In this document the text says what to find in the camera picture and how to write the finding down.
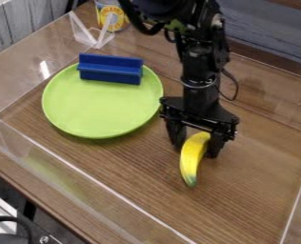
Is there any clear acrylic enclosure wall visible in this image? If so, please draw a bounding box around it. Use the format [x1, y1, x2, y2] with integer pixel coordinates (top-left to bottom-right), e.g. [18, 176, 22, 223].
[0, 17, 301, 244]

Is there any black device with knob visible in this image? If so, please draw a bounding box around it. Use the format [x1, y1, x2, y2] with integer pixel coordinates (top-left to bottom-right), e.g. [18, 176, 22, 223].
[15, 216, 82, 244]

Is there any green round plate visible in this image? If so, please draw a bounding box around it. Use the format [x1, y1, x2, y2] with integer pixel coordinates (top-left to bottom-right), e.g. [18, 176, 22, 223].
[42, 64, 163, 139]

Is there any black cable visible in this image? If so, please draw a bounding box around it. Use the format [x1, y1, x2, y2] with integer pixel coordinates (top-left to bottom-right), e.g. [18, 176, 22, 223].
[0, 215, 34, 244]

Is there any blue plastic block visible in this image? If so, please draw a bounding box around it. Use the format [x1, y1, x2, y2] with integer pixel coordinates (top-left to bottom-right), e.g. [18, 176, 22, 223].
[76, 53, 143, 85]

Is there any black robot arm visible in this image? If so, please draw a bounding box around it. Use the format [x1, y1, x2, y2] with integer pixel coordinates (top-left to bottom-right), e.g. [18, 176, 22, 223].
[119, 0, 239, 158]

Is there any yellow printed tin can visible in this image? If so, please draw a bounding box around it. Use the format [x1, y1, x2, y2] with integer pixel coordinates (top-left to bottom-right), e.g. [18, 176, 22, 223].
[95, 0, 130, 32]

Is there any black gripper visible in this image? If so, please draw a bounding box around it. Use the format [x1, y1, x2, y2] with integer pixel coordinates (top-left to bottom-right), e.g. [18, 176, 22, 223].
[159, 85, 239, 158]

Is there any yellow toy banana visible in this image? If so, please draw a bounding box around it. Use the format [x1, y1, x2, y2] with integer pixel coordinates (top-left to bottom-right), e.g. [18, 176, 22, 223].
[179, 132, 210, 187]

